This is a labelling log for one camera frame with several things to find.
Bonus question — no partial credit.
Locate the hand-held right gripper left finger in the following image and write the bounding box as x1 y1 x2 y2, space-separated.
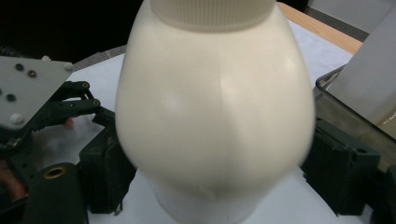
78 124 138 216

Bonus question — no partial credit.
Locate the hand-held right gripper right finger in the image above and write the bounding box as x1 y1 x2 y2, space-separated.
301 118 381 217

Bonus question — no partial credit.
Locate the white bottle with blue pump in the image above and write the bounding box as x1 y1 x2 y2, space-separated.
327 3 396 127

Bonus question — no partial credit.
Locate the cream pump bottle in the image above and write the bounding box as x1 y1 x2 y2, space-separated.
114 0 316 224

